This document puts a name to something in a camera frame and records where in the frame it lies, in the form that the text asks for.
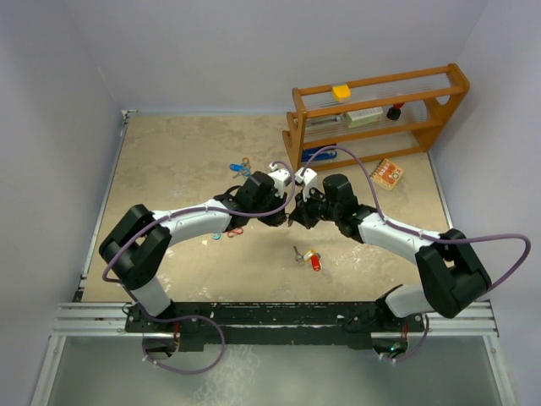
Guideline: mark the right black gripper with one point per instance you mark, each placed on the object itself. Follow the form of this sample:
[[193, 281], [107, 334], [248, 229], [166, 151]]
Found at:
[[301, 213]]

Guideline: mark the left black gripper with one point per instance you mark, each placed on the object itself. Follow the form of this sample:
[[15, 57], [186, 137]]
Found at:
[[274, 220]]

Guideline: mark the key with blue tag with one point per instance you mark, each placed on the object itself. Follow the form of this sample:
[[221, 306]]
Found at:
[[237, 167]]

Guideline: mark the red S carabiner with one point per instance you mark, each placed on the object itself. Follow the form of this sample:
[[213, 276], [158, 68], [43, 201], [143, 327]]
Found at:
[[235, 232]]

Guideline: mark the key with yellow tag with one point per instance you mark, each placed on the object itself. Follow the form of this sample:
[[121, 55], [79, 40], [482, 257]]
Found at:
[[302, 258]]

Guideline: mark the key with red tag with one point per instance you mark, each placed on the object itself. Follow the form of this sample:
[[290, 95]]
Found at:
[[316, 262]]

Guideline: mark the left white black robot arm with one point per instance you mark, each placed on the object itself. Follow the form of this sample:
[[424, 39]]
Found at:
[[135, 248]]

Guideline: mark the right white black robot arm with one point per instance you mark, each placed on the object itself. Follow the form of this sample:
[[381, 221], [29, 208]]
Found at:
[[451, 275]]

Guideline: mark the wooden shelf rack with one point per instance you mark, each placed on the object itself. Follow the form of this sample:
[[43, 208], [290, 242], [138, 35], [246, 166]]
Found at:
[[407, 111]]

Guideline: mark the white box on shelf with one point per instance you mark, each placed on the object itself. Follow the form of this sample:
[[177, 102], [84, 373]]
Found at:
[[363, 117]]

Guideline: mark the yellow cap container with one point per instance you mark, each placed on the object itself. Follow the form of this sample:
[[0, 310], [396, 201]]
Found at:
[[341, 93]]

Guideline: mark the red black bottle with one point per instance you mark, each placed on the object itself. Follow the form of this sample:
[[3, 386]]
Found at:
[[394, 112]]

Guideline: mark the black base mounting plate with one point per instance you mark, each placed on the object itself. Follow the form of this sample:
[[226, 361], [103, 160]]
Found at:
[[356, 325]]

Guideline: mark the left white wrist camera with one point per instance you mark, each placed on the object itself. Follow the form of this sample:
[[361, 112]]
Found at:
[[281, 179]]

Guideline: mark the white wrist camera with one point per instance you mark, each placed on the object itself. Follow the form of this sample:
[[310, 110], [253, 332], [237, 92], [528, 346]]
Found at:
[[305, 179], [281, 179]]

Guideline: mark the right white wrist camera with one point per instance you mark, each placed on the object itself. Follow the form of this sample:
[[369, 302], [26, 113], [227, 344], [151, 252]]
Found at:
[[305, 179]]

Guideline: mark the blue handled tool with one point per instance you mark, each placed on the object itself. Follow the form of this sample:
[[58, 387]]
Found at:
[[326, 155]]

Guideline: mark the aluminium rail frame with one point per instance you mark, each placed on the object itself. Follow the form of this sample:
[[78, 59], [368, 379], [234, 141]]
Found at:
[[251, 284]]

